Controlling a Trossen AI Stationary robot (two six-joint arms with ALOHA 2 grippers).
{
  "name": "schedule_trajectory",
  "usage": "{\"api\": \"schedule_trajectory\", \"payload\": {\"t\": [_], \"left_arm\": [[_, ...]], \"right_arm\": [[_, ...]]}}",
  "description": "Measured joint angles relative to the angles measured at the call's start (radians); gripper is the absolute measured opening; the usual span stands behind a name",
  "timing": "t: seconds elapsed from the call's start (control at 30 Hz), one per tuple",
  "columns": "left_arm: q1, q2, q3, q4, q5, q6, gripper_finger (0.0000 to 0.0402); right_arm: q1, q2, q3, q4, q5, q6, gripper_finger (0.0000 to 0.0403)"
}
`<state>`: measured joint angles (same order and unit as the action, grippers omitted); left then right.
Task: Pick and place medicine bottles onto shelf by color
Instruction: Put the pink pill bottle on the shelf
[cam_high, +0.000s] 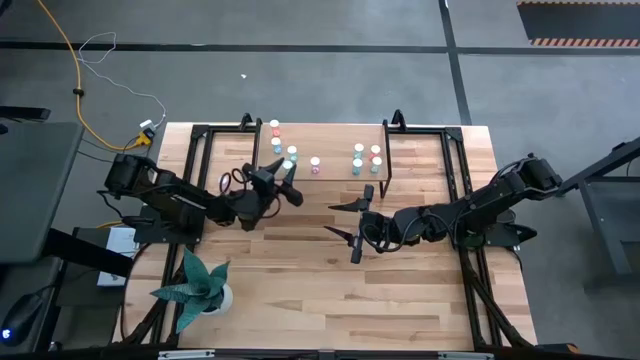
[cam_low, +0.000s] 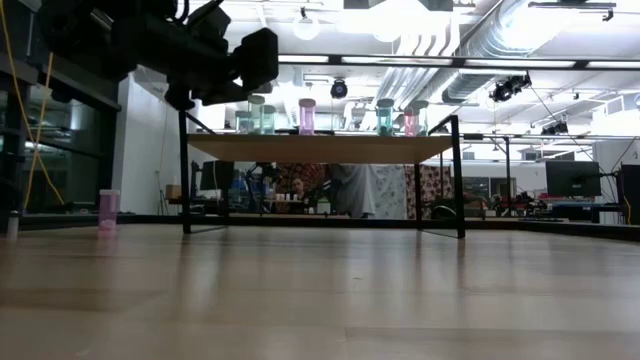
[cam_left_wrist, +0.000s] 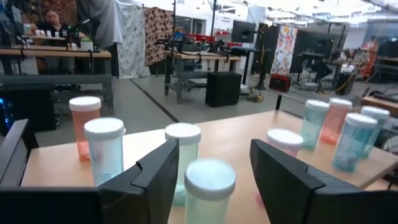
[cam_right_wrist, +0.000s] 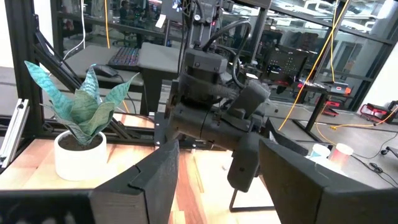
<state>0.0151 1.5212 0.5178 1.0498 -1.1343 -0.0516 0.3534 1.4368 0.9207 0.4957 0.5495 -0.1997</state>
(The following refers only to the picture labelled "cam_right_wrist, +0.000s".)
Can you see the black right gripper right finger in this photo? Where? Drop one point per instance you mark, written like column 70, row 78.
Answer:
column 295, row 193

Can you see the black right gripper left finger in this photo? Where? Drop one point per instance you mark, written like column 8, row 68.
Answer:
column 146, row 196

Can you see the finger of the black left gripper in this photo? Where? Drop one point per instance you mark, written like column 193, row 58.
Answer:
column 287, row 140

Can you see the blue pill bottle white cap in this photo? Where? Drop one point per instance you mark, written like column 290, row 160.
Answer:
column 320, row 151

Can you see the red pill bottle white cap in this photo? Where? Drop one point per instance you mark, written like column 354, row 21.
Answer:
column 340, row 154

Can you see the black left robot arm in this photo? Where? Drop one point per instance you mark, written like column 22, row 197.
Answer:
column 202, row 124

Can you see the artificial plant in white pot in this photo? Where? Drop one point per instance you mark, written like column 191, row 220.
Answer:
column 81, row 161

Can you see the black perforated panel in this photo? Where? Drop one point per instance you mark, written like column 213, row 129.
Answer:
column 284, row 62

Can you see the red toolbox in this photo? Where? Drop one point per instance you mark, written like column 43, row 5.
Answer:
column 374, row 110

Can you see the black computer mouse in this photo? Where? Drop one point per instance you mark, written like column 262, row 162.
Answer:
column 104, row 71

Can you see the black backlit keyboard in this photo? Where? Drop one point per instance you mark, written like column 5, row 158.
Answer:
column 124, row 57

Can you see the silver aluminium extrusion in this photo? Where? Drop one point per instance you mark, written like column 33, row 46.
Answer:
column 14, row 133

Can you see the dark grey desk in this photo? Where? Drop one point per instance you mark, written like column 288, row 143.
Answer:
column 84, row 59

